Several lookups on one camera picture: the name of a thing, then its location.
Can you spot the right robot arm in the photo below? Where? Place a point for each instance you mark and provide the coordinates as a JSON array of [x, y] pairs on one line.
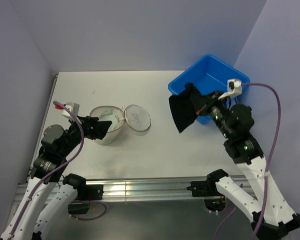
[[270, 215]]

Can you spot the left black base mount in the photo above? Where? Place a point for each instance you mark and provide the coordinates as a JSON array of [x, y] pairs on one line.
[[88, 200]]

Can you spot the pale mint bra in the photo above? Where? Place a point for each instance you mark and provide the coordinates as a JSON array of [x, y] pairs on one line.
[[110, 115]]

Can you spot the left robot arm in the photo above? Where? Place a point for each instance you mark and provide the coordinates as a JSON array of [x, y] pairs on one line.
[[34, 216]]

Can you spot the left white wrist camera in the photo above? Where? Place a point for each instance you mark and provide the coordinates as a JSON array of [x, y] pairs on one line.
[[72, 107]]

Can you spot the blue plastic bin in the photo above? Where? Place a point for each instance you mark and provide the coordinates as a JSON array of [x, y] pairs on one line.
[[211, 74]]

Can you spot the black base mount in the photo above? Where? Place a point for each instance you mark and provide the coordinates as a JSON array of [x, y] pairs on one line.
[[88, 200], [203, 189]]

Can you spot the black garment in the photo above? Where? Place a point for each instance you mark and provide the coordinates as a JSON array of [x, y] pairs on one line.
[[182, 110]]

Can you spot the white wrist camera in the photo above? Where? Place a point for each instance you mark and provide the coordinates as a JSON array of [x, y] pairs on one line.
[[234, 89], [72, 107]]

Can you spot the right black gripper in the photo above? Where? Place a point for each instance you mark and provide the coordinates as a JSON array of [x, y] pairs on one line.
[[199, 101]]

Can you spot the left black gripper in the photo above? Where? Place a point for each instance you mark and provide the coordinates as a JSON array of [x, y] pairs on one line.
[[99, 128]]

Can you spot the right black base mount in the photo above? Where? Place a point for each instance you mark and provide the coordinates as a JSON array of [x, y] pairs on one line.
[[203, 189]]

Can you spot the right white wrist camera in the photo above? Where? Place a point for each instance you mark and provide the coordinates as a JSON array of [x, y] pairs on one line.
[[234, 89]]

